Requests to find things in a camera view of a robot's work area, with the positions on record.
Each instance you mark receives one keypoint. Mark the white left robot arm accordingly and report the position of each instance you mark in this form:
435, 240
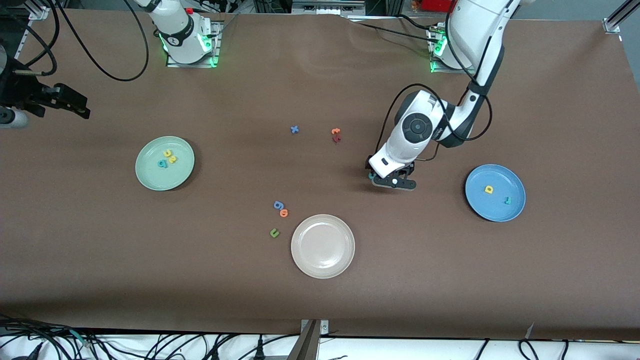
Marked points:
400, 150

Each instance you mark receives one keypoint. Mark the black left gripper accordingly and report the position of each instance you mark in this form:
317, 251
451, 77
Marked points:
367, 164

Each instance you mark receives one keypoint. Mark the blue plate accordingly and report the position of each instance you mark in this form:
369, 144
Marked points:
480, 200

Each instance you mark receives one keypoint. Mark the brown table cover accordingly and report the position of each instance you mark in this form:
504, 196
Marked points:
450, 280

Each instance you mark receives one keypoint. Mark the grey electronics box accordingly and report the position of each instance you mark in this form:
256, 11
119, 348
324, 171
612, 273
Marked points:
325, 7

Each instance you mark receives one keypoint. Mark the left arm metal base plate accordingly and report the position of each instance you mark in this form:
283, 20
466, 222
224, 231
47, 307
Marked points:
435, 69

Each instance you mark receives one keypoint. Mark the white paper scrap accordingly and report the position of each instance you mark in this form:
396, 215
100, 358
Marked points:
530, 331

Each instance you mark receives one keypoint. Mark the aluminium frame post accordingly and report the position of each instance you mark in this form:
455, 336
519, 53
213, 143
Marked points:
305, 347

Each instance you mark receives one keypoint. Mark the light green plate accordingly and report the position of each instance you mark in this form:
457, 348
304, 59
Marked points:
160, 180

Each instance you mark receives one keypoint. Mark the black equipment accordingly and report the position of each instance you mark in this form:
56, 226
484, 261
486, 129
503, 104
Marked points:
272, 6

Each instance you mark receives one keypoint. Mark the metal corner bracket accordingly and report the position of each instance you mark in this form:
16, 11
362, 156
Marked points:
324, 327

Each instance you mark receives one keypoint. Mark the beige plate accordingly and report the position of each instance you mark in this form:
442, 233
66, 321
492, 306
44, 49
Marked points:
322, 246

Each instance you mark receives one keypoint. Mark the blue foam letter g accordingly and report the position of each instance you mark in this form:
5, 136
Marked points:
280, 206

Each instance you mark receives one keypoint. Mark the red box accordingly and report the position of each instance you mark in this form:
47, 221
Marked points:
435, 5

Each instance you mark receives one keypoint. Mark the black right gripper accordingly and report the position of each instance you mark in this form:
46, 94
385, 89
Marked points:
21, 90

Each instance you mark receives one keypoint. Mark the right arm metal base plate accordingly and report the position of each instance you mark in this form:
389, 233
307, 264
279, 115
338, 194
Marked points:
216, 45

